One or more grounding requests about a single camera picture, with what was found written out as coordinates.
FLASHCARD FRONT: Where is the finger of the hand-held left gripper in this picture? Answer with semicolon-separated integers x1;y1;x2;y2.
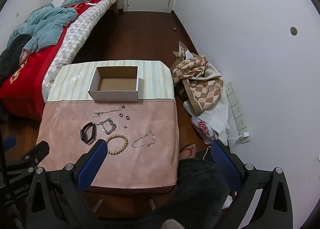
2;136;17;147
6;140;50;173

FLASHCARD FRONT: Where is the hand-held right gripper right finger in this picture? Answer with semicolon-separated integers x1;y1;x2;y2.
211;140;293;229

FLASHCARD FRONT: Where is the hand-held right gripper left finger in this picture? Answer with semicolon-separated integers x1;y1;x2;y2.
26;139;109;229

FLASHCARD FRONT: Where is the black smart band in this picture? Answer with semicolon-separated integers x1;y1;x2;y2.
80;122;96;144

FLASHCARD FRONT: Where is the wooden bead bracelet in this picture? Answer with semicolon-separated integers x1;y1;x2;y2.
106;134;129;155

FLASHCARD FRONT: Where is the thin silver necklace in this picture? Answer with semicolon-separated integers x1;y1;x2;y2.
91;104;125;119

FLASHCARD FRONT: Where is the thin silver chain bracelet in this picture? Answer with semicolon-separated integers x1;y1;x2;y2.
132;130;157;149

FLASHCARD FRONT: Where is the white cardboard box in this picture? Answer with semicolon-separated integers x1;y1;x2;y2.
88;66;139;102

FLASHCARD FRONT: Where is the red flip-flop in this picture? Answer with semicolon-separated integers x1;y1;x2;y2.
179;143;198;160

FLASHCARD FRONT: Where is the person's dark fluffy leg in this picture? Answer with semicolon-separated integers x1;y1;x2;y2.
140;158;235;229

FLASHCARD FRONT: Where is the person's foot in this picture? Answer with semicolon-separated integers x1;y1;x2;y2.
179;143;198;161

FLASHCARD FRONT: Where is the dark fluffy garment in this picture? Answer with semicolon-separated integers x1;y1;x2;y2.
0;34;32;85

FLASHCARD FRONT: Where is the brown checkered cloth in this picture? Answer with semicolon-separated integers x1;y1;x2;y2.
171;42;224;117

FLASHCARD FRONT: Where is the striped beige cloth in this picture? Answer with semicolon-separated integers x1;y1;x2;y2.
46;60;175;103

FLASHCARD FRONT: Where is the blue quilt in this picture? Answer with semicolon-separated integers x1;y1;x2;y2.
6;0;120;53

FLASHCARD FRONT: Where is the grey white checkered quilt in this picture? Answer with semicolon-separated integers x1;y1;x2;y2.
41;0;118;100

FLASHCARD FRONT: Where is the white charger cable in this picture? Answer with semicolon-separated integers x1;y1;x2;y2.
203;135;242;159

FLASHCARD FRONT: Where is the white wall socket strip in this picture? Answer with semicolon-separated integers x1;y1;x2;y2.
225;82;248;131

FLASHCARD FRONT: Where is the wooden bed frame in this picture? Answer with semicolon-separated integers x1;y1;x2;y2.
110;0;125;15

